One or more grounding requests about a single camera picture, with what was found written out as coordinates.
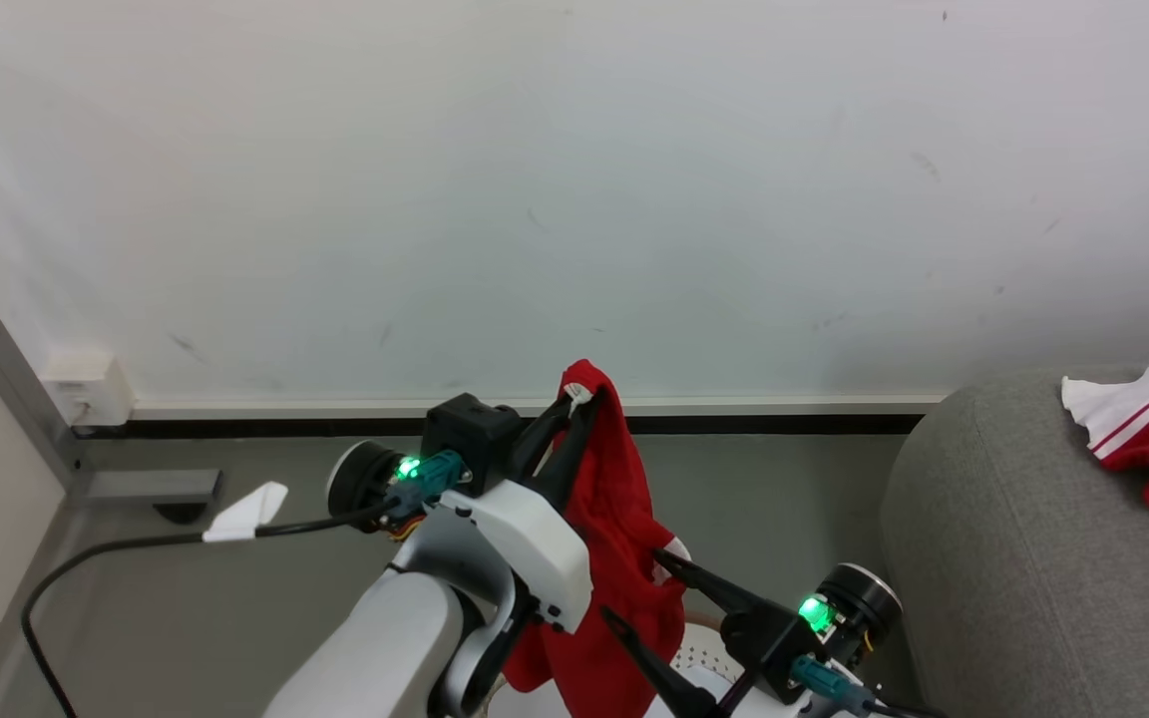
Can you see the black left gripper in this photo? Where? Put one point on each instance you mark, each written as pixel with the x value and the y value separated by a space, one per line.
pixel 470 434

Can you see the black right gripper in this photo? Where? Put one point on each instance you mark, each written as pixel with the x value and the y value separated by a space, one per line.
pixel 794 638

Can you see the grey fabric sofa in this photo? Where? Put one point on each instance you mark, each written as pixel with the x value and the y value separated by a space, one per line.
pixel 1013 558

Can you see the white and black baseboard strip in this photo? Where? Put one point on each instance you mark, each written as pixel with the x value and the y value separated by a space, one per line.
pixel 335 417

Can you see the black round foot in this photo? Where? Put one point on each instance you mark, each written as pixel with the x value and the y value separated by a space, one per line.
pixel 181 513

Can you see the grey metal foot bar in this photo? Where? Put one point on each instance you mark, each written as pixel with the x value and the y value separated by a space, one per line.
pixel 151 486

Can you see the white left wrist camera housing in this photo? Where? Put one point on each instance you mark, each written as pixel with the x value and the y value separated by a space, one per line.
pixel 535 543

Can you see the white wall socket box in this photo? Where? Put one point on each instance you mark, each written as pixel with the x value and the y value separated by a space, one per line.
pixel 91 389

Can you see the grey metal frame post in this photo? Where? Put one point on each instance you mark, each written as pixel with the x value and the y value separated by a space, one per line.
pixel 11 384

